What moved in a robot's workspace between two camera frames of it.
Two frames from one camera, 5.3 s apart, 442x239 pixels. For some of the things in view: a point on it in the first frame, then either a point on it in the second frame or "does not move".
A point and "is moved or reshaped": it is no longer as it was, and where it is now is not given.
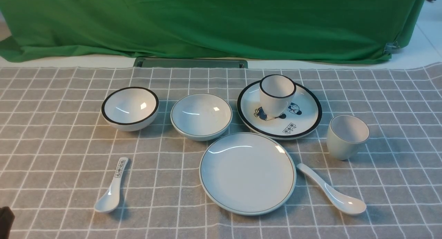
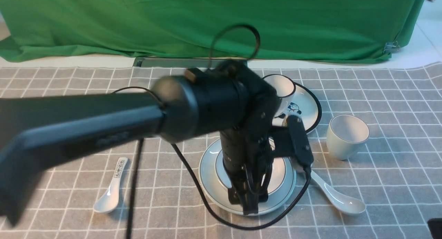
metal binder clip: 391,47 does not move
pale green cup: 344,133 does not move
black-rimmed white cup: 277,92 does not move
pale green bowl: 200,116 is moved or reshaped
